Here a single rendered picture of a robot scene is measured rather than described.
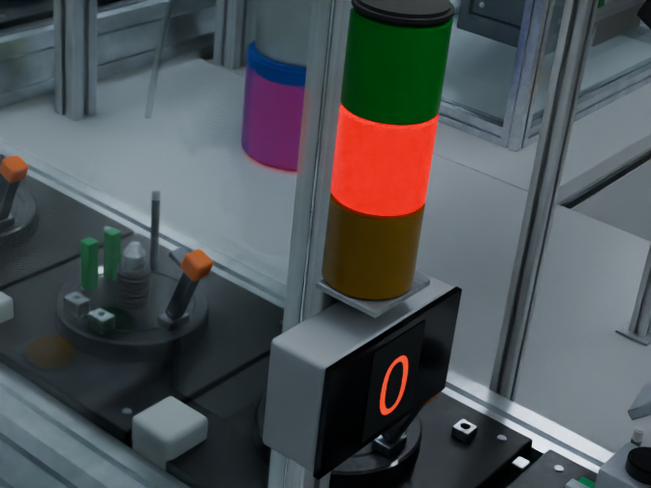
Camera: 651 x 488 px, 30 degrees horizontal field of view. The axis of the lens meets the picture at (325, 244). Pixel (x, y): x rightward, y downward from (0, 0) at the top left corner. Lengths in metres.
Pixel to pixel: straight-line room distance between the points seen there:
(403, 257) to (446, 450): 0.41
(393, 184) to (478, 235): 0.99
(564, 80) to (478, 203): 0.69
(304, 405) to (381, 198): 0.12
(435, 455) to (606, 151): 0.99
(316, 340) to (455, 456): 0.40
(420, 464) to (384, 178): 0.44
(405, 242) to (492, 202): 1.06
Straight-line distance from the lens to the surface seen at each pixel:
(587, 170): 1.84
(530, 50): 1.80
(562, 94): 1.01
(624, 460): 0.86
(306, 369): 0.63
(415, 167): 0.61
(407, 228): 0.62
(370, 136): 0.60
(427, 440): 1.03
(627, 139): 1.98
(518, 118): 1.84
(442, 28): 0.58
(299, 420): 0.65
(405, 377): 0.69
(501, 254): 1.56
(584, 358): 1.38
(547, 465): 1.03
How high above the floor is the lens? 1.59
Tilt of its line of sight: 29 degrees down
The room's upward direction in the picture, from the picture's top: 6 degrees clockwise
